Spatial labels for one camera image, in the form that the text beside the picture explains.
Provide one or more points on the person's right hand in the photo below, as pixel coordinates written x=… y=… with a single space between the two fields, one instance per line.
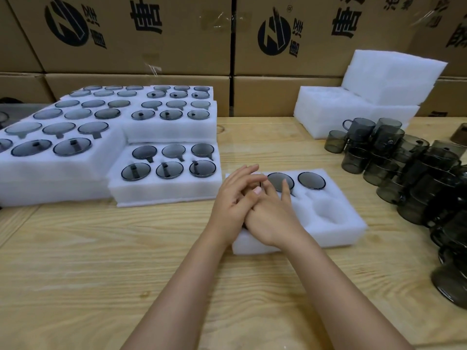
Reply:
x=277 y=225

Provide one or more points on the person's left hand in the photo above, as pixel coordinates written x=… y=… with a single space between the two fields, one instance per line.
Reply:
x=230 y=211

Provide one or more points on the white grooved foam tray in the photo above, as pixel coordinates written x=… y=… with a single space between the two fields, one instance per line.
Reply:
x=144 y=95
x=123 y=116
x=168 y=133
x=212 y=97
x=54 y=167
x=343 y=233
x=54 y=194
x=160 y=193

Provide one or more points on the stack of white foam trays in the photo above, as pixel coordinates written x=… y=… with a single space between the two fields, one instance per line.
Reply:
x=328 y=109

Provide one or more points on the pile of smoky glass mugs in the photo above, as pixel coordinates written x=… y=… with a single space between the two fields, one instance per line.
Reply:
x=401 y=167

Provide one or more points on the dark mugs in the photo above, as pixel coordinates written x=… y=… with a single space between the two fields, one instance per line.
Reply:
x=3 y=118

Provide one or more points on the person's left forearm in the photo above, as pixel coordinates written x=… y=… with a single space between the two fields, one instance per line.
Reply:
x=171 y=298

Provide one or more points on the person's right forearm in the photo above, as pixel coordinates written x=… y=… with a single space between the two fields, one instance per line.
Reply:
x=343 y=302

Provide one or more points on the stainless steel table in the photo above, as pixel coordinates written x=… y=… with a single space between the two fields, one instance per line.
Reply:
x=25 y=108

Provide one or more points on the black round object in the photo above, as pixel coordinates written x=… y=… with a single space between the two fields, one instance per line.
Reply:
x=12 y=100

